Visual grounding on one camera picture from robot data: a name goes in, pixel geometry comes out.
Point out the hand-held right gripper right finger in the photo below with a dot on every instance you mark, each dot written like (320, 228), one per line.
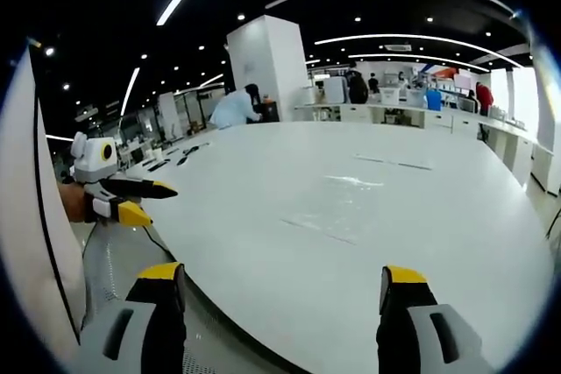
(407, 339)

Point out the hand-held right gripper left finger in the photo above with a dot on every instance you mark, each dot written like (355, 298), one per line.
(144, 339)

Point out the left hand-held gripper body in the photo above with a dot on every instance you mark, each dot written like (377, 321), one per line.
(94, 159)

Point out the black tool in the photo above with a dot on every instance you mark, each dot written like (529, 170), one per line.
(192, 153)
(158, 165)

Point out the white cup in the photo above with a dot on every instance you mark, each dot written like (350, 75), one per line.
(156, 155)

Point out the grey perforated panel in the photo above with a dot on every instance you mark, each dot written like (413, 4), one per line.
(109, 269)

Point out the person's white garment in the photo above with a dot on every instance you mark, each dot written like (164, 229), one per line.
(26, 199)

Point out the narrow white pillar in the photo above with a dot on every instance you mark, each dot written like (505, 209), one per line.
(170, 115)

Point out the black box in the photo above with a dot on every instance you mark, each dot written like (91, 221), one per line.
(268, 111)

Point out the wide white pillar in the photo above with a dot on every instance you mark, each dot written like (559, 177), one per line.
(271, 67)

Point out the white appliance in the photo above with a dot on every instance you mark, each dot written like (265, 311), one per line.
(335, 90)

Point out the long white counter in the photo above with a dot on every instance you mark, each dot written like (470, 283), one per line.
(438, 122)

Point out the blue container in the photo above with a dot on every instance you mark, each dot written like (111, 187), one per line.
(434, 99)

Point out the white storage box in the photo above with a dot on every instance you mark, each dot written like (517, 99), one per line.
(389, 96)

